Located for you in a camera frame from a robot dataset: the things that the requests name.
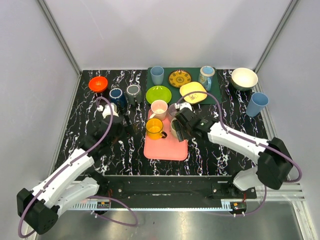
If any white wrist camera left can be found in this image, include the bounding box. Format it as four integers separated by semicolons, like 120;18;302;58
97;103;119;119

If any pink plastic tray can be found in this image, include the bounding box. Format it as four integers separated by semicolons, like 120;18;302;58
144;108;188;161

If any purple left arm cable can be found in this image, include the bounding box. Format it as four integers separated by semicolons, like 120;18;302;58
17;96;139;238

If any orange plastic bowl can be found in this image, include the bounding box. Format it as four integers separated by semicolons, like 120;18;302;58
88;76;108;93

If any light green ceramic mug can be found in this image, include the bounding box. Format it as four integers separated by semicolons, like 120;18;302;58
170;118;180;139

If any light blue cup on mat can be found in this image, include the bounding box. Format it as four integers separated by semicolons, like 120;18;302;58
150;66;164;86

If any yellow glass mug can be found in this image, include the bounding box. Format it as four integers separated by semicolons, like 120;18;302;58
146;118;168;140

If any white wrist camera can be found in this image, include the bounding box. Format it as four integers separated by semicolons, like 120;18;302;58
174;102;193;112
97;103;119;119

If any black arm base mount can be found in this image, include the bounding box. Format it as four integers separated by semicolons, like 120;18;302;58
97;175;257;200

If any grey ceramic mug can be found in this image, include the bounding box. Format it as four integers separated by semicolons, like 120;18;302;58
126;84;143;106

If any white floral ceramic bowl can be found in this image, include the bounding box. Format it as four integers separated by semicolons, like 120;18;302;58
231;67;259;91

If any yellow square plate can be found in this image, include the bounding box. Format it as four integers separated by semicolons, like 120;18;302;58
179;81;207;105

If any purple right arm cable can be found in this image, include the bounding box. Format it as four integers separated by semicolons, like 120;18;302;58
176;91;303;217

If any pink ceramic mug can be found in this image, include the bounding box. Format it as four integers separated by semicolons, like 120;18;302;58
149;99;168;121

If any purple translucent cup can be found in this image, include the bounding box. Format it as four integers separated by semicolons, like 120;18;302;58
168;104;177;119

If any light blue patterned mug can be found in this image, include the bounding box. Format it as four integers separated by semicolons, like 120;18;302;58
198;66;216;92

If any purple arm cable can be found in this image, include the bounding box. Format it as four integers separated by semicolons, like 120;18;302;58
176;91;303;217
17;96;139;238

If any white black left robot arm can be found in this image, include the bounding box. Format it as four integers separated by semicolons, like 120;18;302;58
16;108;135;238

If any lime green plate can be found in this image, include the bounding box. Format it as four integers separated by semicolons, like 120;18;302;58
146;85;172;104

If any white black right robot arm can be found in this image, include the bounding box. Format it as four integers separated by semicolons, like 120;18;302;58
175;108;293;199

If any dark blue ceramic mug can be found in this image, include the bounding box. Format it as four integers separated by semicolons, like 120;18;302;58
109;87;127;109

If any yellow black patterned saucer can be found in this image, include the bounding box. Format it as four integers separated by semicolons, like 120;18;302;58
168;69;192;88

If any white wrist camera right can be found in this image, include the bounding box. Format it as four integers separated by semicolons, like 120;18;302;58
174;102;193;112

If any light blue plastic cup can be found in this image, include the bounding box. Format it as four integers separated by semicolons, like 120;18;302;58
246;92;269;117

